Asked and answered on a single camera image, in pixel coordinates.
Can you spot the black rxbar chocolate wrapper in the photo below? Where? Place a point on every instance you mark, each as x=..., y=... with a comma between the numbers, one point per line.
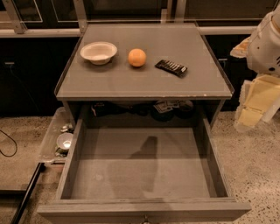
x=172, y=68

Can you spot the white paper bowl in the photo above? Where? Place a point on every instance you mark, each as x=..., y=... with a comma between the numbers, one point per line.
x=98, y=53

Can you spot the black floor rail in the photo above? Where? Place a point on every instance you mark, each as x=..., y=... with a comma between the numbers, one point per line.
x=27, y=194

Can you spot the clear plastic storage bin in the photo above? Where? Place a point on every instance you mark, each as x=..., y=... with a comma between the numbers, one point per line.
x=49, y=152

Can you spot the small white cup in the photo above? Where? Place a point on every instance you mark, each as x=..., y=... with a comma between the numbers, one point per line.
x=64, y=140

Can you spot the grey wooden cabinet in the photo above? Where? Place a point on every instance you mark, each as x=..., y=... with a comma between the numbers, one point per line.
x=120, y=81

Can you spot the orange fruit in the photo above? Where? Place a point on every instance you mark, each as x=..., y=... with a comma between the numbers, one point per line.
x=137, y=57

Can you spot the open grey top drawer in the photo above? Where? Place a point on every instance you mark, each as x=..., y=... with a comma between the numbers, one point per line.
x=133, y=169

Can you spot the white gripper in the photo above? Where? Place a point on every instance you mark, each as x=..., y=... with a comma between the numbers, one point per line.
x=264, y=49

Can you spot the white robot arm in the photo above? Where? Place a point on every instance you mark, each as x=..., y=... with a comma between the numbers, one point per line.
x=259, y=98

